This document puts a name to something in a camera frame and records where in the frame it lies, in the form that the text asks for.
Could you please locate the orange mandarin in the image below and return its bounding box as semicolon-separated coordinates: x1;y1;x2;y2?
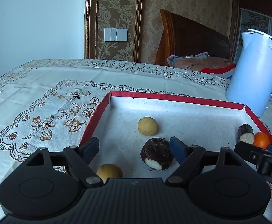
253;131;270;149

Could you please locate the red shallow cardboard tray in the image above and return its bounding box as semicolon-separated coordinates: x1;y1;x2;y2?
82;91;270;178

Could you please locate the white embroidered tablecloth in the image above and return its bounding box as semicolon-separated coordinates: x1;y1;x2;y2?
0;60;272;223

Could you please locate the white electric kettle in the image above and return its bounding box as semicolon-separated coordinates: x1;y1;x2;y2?
226;29;272;117

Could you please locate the pink patterned pillow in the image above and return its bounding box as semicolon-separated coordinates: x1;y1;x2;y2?
167;52;236;78

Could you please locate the sliding door wardrobe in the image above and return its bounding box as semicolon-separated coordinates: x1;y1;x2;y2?
237;0;272;59

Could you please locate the white wall switch panel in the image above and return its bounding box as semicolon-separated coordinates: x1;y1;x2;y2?
103;28;128;42

